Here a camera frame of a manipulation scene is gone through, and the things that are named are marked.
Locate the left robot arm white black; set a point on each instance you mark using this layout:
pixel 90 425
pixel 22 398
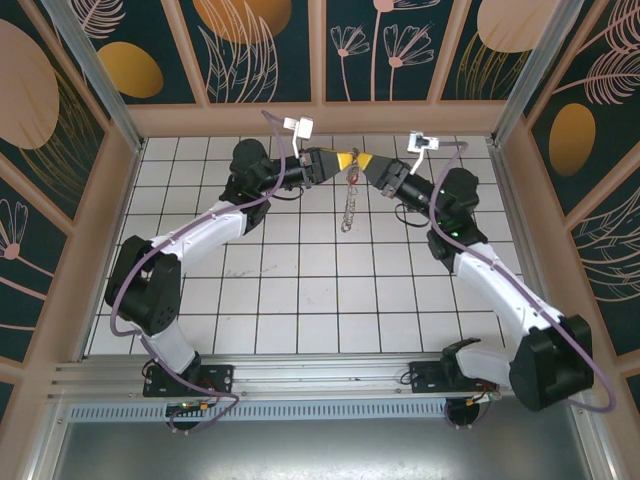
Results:
pixel 200 235

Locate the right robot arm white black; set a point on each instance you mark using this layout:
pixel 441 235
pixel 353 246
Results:
pixel 500 290

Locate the small controller board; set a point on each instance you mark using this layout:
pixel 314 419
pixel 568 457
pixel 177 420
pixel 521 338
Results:
pixel 187 407
pixel 482 398

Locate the grey metal sheet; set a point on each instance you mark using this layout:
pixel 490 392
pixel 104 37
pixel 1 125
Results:
pixel 320 450

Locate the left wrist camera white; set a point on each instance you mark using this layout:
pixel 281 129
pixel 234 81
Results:
pixel 305 127

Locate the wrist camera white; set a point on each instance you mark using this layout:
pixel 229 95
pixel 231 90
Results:
pixel 305 127
pixel 422 142

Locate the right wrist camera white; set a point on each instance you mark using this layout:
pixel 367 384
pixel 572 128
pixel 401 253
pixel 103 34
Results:
pixel 422 142

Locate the aluminium side rail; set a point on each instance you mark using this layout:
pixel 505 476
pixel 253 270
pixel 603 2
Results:
pixel 506 190

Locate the aluminium frame post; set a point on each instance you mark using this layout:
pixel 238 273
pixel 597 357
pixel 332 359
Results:
pixel 530 65
pixel 100 75

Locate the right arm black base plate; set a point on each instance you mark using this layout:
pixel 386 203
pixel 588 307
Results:
pixel 425 382

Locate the aluminium mounting rail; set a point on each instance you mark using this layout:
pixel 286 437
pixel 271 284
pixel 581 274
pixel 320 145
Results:
pixel 320 375

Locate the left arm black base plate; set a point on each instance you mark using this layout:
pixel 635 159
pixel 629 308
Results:
pixel 220 380

